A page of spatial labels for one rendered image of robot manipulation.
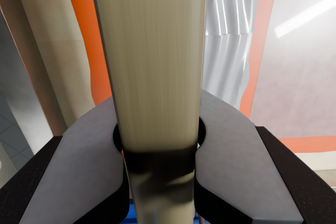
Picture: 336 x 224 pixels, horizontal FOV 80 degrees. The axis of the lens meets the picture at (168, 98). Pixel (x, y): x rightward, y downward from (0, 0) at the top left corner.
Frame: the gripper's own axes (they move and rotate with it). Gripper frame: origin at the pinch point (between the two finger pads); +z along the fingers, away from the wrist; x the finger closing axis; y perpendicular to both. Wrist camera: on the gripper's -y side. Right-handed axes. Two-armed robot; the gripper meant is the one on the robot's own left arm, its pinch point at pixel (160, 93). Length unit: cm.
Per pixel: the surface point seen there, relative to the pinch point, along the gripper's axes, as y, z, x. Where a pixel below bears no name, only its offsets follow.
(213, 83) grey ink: 6.1, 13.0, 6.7
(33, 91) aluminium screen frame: 4.6, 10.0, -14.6
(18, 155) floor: 111, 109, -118
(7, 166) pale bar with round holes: 15.1, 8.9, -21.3
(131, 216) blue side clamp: 28.7, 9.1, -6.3
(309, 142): 18.2, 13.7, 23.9
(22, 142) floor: 98, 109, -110
